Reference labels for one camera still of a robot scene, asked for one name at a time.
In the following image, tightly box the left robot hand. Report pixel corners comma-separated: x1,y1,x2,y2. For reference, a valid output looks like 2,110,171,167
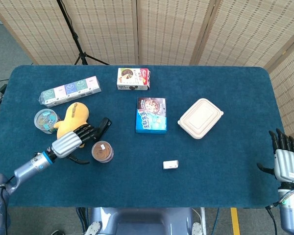
51,123,104,165

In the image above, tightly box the yellow plush duck toy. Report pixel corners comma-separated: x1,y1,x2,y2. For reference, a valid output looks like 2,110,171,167
53,102,91,149

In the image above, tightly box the white chocolate cookie box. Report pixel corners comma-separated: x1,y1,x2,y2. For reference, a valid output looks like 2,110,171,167
117,68,151,91

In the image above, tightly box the clear jar of rubber bands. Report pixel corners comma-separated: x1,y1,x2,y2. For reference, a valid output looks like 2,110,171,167
91,141,114,164

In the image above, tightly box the clear jar of binder clips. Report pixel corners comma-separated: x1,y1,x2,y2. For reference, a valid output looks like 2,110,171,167
34,109,59,135

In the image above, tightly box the small white staple box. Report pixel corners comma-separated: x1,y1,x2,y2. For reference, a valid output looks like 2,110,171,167
163,160,179,170

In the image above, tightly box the blue chocolate chip cookie box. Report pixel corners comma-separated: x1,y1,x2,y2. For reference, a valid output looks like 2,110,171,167
135,97,167,135

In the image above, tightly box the pastel tissue multipack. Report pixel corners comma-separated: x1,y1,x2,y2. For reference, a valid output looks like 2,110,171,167
38,75,101,108

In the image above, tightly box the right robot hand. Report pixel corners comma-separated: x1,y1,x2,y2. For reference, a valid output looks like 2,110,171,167
256,128,294,183

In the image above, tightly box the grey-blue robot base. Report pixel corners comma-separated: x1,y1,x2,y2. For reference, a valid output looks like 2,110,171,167
84,207,207,235

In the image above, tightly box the black stapler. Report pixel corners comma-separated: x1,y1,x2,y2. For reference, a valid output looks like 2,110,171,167
94,117,113,141

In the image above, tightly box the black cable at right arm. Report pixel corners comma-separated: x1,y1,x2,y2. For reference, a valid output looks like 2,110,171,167
265,201,280,235

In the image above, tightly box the black tripod stand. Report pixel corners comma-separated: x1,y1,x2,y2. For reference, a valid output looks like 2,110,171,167
56,0,110,66

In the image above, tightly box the blue tablecloth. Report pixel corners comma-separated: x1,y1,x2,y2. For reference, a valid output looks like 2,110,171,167
0,65,289,209

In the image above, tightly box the beige lidded lunch container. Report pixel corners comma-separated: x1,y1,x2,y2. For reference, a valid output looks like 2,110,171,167
177,98,224,140

